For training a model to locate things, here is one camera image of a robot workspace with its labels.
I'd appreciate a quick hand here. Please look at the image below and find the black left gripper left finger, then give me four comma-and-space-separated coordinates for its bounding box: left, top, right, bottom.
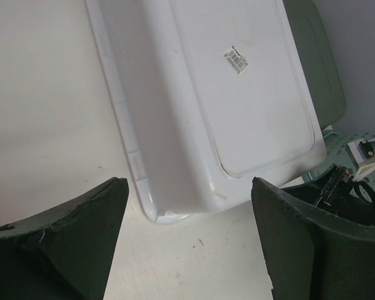
0, 177, 129, 299

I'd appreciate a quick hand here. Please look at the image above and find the white plastic tub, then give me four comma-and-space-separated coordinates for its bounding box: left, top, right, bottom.
86, 1, 326, 224

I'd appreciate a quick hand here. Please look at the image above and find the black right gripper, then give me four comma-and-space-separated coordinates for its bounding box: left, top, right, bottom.
283, 164, 375, 228

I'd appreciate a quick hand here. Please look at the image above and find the light teal perforated basket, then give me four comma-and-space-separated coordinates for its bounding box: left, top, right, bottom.
302, 130, 375, 192

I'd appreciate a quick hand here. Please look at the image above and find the dark green plastic tray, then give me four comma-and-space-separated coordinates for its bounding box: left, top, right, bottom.
283, 0, 346, 129

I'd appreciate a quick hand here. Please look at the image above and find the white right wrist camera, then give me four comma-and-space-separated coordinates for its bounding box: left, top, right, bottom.
346, 138, 375, 182

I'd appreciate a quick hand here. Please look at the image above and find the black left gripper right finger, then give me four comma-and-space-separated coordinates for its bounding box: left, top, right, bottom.
251, 177, 375, 299

